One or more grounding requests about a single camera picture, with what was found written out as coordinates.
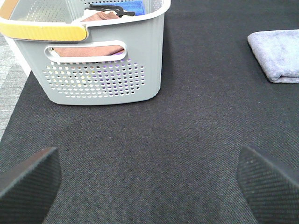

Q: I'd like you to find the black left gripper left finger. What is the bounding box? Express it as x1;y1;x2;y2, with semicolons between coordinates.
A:
0;147;62;224

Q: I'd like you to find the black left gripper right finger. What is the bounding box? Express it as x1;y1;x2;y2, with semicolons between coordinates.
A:
236;146;299;224

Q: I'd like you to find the lavender towel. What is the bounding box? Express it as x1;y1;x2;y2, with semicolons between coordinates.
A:
247;29;299;84

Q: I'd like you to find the black table mat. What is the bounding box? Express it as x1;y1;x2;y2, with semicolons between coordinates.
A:
0;0;299;224

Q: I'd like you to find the grey perforated laundry basket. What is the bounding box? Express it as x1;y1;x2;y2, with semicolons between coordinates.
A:
10;0;171;105

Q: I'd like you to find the blue towel in basket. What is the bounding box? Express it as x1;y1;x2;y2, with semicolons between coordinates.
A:
98;0;146;16

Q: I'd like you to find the yellow basket handle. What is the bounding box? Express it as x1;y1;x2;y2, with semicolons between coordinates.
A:
0;0;88;42

